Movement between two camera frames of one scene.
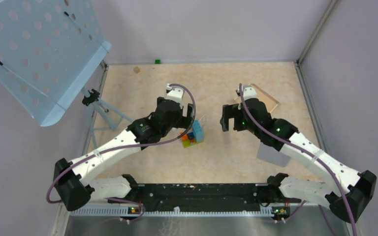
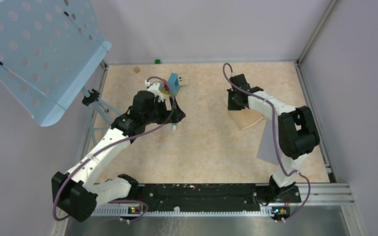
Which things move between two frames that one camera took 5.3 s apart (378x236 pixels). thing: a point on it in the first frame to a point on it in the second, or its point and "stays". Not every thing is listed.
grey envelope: x=268 y=154 stays
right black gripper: x=232 y=111 to x=231 y=106
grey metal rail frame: x=127 y=213 stays
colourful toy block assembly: x=194 y=137 to x=173 y=82
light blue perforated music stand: x=43 y=52 stays
